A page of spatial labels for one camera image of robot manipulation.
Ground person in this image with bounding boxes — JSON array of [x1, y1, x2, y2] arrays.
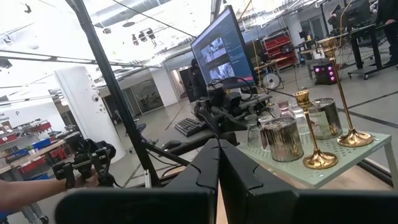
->
[[376, 0, 398, 63], [189, 58, 208, 100]]

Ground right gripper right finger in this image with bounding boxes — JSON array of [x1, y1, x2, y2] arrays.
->
[[219, 139, 300, 224]]

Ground tall gold candlestick holder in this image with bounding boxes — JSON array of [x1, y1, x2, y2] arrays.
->
[[317, 37, 374, 147]]

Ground silver candle jar white label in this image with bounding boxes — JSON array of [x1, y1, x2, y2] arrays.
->
[[307, 97, 343, 141]]

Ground black workshop desk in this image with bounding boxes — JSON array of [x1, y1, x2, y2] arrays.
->
[[348, 23, 398, 78]]

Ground round floor fan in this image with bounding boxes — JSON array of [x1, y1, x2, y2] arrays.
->
[[262, 73, 282, 91]]

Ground clear glass candle holder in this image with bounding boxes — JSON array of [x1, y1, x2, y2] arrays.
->
[[290, 105, 310, 135]]

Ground green glass candle holder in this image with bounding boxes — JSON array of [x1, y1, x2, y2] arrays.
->
[[244, 114, 262, 149]]

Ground person's hand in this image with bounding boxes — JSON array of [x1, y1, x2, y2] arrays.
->
[[74, 172, 100, 189]]

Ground person's forearm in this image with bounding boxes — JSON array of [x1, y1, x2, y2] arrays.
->
[[0, 179, 68, 215]]

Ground red storage rack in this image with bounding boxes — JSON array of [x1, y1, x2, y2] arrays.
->
[[262, 35, 296, 69]]

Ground computer monitor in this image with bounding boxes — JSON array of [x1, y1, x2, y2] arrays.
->
[[190, 4, 259, 91]]

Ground workbench with coloured bins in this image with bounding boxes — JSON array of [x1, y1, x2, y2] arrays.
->
[[0, 119, 81, 181]]

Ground silver candle jar orange label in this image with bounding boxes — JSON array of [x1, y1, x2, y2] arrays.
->
[[263, 116, 305, 163]]

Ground black keyboard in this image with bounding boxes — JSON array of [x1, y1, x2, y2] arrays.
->
[[174, 117, 206, 138]]

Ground short gold candlestick holder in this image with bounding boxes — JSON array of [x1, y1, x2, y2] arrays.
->
[[292, 90, 339, 170]]

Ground black box pink lights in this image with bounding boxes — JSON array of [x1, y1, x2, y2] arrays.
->
[[313, 63, 336, 85]]

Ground pink glass candle holder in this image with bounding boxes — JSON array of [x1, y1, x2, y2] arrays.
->
[[277, 99, 295, 118]]

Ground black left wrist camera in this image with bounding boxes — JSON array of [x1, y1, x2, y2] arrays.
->
[[214, 83, 242, 108]]

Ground green perforated metal shelf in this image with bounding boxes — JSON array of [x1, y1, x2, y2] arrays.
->
[[236, 129, 398, 190]]

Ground black computer mouse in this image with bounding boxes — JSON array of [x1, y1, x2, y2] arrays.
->
[[161, 139, 183, 151]]

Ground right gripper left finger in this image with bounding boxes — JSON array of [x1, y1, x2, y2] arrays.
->
[[172, 138, 220, 192]]

